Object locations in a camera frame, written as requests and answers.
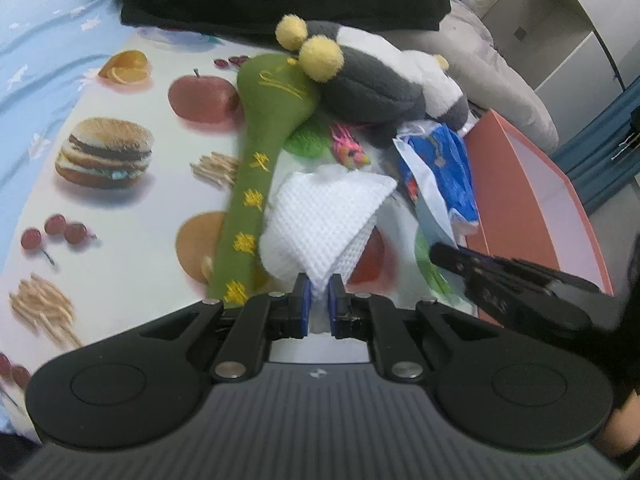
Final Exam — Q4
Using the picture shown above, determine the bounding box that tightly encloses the pink orange tassel toy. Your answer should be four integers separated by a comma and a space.
330, 125, 372, 169

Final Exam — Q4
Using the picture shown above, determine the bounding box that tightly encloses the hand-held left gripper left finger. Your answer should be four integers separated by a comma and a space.
135, 272, 313, 382

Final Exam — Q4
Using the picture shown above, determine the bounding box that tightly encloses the grey duvet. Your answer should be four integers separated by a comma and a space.
380, 0, 560, 156

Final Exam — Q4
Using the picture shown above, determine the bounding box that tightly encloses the white wardrobe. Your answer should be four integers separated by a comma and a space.
482, 0, 640, 92

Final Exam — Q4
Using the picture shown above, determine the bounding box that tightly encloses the food printed mat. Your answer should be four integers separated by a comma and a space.
0, 27, 481, 396

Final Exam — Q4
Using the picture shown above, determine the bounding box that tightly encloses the pink cardboard box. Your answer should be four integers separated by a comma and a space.
457, 108, 615, 296

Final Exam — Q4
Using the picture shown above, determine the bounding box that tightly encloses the person's right forearm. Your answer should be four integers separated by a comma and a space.
595, 390, 640, 461

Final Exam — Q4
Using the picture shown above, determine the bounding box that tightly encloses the white waffle cloth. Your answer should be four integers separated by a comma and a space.
257, 165, 398, 335

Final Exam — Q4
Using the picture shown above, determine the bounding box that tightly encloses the blue plastic bag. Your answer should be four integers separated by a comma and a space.
392, 120, 481, 247

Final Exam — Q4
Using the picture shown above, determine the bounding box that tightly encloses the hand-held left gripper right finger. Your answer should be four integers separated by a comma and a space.
327, 274, 501, 381

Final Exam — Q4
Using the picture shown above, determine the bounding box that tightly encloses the blue curtain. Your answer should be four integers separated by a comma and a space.
552, 75, 640, 216

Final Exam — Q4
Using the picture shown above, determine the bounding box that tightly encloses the green fabric massage mallet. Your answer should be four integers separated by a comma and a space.
207, 53, 321, 308

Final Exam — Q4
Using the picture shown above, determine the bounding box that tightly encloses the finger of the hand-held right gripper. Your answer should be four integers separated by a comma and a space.
430, 242, 601, 297
465, 280, 594, 334

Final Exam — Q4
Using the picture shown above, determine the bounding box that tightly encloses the grey white penguin plush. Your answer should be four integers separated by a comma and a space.
275, 14, 471, 148

